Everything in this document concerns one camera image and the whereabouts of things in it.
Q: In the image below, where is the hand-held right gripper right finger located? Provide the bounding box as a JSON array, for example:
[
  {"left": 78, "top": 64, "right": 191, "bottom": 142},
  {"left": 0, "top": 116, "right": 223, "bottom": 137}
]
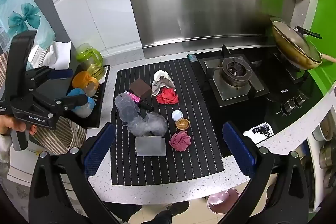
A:
[{"left": 222, "top": 121, "right": 310, "bottom": 224}]

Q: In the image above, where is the white stove sticker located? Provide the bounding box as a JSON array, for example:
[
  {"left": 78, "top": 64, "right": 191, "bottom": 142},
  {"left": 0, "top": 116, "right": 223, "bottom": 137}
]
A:
[{"left": 243, "top": 122, "right": 274, "bottom": 144}]

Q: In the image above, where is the black striped mat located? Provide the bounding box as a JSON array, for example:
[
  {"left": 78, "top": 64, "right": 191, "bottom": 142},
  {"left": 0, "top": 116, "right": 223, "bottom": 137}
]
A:
[{"left": 110, "top": 57, "right": 226, "bottom": 186}]

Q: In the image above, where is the black glass gas stove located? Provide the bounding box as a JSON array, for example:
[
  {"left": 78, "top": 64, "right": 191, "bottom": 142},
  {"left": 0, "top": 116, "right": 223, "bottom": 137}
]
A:
[{"left": 196, "top": 44, "right": 326, "bottom": 159}]

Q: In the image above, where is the white beige cloth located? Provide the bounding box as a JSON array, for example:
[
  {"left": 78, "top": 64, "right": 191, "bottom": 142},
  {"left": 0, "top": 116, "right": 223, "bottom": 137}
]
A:
[{"left": 151, "top": 70, "right": 176, "bottom": 96}]

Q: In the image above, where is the brown striped bag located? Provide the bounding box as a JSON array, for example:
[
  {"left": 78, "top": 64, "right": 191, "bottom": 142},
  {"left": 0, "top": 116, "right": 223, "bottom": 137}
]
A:
[{"left": 0, "top": 52, "right": 88, "bottom": 156}]

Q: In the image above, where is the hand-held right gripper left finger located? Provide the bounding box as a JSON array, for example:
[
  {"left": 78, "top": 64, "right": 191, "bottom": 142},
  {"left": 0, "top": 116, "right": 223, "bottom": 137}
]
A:
[{"left": 28, "top": 122, "right": 124, "bottom": 224}]

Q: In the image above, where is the steel pot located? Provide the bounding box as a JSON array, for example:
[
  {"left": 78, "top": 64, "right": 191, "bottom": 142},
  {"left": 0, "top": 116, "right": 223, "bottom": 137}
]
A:
[
  {"left": 319, "top": 141, "right": 336, "bottom": 169},
  {"left": 322, "top": 170, "right": 336, "bottom": 190}
]

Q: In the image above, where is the person's left hand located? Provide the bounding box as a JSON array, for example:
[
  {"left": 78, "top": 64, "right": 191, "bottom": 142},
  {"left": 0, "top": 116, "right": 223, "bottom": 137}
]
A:
[{"left": 0, "top": 114, "right": 38, "bottom": 136}]

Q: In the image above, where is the gas burner with pan support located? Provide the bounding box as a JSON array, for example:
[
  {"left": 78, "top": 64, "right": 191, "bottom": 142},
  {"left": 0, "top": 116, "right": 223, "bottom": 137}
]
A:
[
  {"left": 198, "top": 44, "right": 271, "bottom": 107},
  {"left": 273, "top": 52, "right": 306, "bottom": 80}
]

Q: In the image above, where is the orange plastic cup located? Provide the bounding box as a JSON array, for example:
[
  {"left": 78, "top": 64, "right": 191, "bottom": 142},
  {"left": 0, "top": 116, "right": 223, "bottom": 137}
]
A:
[{"left": 72, "top": 70, "right": 100, "bottom": 97}]

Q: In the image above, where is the golden wok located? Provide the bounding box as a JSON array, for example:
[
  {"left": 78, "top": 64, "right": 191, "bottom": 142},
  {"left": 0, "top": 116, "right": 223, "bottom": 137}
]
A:
[{"left": 270, "top": 16, "right": 336, "bottom": 71}]

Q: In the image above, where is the white bowl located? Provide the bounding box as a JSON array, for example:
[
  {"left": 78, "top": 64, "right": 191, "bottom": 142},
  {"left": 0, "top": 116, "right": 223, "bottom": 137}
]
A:
[{"left": 312, "top": 111, "right": 334, "bottom": 142}]

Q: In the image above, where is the pink plastic basin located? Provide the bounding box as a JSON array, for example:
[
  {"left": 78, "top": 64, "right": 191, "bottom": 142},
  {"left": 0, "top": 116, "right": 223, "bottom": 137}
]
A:
[{"left": 207, "top": 187, "right": 240, "bottom": 215}]

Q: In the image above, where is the pink paper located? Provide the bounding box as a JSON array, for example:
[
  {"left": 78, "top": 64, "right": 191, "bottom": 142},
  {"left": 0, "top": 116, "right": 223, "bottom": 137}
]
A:
[{"left": 169, "top": 131, "right": 192, "bottom": 152}]

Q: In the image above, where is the pink box with black insert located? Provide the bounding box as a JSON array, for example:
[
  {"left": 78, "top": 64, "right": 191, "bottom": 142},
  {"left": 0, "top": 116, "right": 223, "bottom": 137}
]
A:
[{"left": 123, "top": 91, "right": 155, "bottom": 112}]

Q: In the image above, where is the red crumpled cloth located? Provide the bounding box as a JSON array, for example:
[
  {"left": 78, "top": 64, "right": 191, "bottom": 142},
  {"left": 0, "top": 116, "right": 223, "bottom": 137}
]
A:
[{"left": 156, "top": 87, "right": 180, "bottom": 105}]

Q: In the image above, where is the translucent plastic box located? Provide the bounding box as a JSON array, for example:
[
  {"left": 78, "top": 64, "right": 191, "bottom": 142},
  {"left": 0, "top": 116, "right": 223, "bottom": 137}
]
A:
[{"left": 135, "top": 135, "right": 167, "bottom": 157}]

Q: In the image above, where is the brown sponge block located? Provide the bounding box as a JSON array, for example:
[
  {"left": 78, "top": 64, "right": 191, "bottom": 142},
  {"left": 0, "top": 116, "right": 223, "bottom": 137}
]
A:
[{"left": 129, "top": 79, "right": 153, "bottom": 100}]

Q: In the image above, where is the plastic bag with teal bow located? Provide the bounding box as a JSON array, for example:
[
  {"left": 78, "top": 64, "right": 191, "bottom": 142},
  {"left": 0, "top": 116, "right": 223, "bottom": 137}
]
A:
[{"left": 0, "top": 0, "right": 57, "bottom": 56}]

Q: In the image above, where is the clear plastic cup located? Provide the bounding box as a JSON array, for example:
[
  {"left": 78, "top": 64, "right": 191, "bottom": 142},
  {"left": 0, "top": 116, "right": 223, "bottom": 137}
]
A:
[{"left": 114, "top": 93, "right": 141, "bottom": 123}]

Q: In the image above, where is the brown walnut shell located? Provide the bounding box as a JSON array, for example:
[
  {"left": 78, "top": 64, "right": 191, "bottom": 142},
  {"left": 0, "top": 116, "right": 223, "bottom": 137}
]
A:
[{"left": 175, "top": 119, "right": 190, "bottom": 131}]

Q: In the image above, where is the clear plastic bag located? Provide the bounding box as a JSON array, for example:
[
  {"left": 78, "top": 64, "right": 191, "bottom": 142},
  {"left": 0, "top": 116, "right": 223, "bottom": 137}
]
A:
[{"left": 127, "top": 112, "right": 168, "bottom": 137}]

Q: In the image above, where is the stove knob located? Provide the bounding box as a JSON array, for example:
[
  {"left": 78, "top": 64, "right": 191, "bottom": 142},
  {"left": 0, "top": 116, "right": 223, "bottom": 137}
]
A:
[
  {"left": 281, "top": 99, "right": 296, "bottom": 114},
  {"left": 294, "top": 93, "right": 307, "bottom": 106}
]

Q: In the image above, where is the white plastic bag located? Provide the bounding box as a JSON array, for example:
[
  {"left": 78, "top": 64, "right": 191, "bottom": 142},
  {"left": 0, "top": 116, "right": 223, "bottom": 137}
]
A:
[{"left": 28, "top": 42, "right": 79, "bottom": 69}]

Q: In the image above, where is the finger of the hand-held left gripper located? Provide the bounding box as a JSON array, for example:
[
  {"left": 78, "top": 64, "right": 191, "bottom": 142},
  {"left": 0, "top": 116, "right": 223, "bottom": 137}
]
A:
[
  {"left": 33, "top": 94, "right": 88, "bottom": 116},
  {"left": 25, "top": 67, "right": 74, "bottom": 83}
]

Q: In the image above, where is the glass wok lid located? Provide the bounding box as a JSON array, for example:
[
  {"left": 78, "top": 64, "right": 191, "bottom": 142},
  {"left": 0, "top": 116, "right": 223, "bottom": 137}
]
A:
[{"left": 272, "top": 20, "right": 323, "bottom": 63}]

